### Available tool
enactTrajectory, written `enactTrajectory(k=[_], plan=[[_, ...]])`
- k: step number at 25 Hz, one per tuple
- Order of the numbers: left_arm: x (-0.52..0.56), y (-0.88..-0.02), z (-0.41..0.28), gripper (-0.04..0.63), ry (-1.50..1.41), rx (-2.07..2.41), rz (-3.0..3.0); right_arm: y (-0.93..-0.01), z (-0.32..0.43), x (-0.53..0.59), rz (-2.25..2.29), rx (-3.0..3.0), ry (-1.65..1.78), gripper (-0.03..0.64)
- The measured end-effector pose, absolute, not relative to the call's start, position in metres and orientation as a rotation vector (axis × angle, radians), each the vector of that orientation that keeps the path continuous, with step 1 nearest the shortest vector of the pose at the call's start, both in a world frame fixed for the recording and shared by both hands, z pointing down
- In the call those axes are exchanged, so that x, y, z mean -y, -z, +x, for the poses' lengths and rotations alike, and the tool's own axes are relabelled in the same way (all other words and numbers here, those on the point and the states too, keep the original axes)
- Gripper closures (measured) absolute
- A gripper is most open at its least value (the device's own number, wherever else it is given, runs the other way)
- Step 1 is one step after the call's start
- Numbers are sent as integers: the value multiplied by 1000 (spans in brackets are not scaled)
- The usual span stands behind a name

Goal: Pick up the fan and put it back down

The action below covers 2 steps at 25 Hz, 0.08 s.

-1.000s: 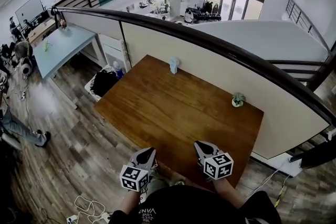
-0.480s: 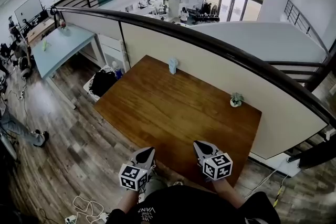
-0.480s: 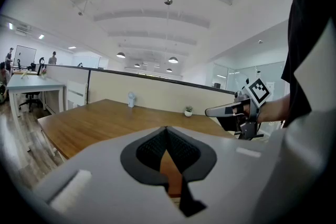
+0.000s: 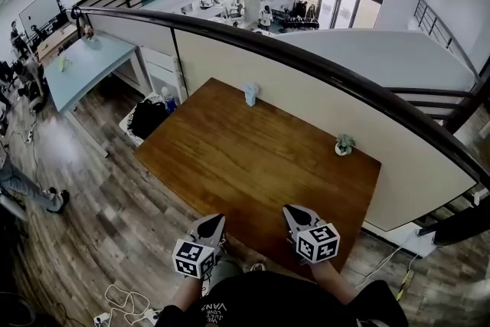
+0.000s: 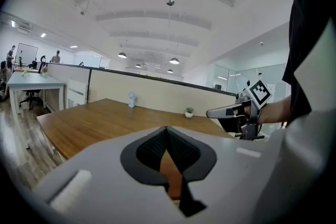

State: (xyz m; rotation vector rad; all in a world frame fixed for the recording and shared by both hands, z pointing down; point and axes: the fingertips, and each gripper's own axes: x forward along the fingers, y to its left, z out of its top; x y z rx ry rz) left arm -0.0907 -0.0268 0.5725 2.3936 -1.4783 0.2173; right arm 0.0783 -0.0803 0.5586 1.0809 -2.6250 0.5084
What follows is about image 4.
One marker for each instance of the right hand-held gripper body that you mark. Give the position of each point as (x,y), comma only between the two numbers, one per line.
(317,241)

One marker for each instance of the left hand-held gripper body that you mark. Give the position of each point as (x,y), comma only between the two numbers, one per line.
(189,254)

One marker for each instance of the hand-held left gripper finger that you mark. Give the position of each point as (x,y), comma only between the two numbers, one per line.
(213,231)
(206,224)

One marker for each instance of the light grey slotted plastic part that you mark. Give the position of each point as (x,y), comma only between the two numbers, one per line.
(251,93)

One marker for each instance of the person's right forearm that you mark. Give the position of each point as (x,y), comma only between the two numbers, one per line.
(333,279)

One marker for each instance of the person's left forearm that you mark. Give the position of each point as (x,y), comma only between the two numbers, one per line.
(189,295)

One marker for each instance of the person's shoe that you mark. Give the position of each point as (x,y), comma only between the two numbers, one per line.
(258,266)

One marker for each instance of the brown wooden table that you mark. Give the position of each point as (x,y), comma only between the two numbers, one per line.
(249,164)

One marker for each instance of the person's black shirt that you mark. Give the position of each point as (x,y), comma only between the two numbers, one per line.
(275,302)

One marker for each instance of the small potted plant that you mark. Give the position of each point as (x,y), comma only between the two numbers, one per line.
(343,145)

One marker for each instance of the white floor power strip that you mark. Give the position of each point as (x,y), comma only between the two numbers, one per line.
(101,319)

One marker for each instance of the white power adapter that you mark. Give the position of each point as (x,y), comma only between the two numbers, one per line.
(426,239)

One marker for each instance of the clear water bottle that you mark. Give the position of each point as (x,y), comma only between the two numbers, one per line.
(170,104)

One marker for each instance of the black bag in white bin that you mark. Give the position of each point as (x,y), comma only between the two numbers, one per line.
(128,126)

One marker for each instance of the white storage unit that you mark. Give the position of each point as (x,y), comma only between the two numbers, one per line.
(161,65)

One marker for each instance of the pale rectangular table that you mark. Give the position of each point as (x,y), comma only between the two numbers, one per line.
(88,65)

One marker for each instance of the green item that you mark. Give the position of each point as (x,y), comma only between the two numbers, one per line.
(63,64)

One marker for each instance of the black side railing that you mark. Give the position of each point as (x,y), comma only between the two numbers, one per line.
(436,25)

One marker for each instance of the white whiteboard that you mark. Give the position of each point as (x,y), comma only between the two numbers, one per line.
(38,9)

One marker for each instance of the beige partition with black rail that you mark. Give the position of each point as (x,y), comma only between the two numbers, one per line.
(306,103)

